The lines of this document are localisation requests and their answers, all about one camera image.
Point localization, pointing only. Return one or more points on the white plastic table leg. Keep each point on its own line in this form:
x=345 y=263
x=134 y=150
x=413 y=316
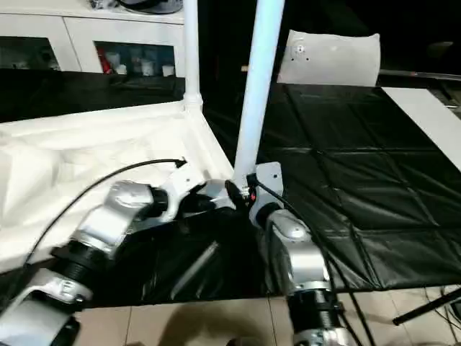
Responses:
x=259 y=90
x=192 y=47

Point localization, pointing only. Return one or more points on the black metal bar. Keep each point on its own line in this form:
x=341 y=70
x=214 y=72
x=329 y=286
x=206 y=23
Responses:
x=428 y=306

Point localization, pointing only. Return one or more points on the red bottle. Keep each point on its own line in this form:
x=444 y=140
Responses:
x=105 y=63

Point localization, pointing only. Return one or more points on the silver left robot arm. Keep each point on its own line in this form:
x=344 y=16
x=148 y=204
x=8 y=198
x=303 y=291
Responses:
x=104 y=220

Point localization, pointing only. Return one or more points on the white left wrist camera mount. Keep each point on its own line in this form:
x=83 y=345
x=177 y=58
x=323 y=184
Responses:
x=180 y=180

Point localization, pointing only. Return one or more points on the white jar with blue print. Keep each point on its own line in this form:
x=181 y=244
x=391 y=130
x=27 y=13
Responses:
x=146 y=66

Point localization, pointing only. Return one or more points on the small white jar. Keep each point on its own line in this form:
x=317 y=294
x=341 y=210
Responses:
x=166 y=70
x=121 y=69

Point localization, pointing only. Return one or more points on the white flat board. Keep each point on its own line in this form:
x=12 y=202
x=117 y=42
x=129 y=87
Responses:
x=428 y=115

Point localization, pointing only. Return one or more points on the white cabinet with glass doors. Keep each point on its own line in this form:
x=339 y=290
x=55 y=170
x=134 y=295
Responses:
x=54 y=29

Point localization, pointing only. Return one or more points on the black padded work mat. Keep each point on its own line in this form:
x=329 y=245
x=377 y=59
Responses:
x=360 y=144

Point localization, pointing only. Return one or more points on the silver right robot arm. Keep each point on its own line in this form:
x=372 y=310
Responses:
x=302 y=248

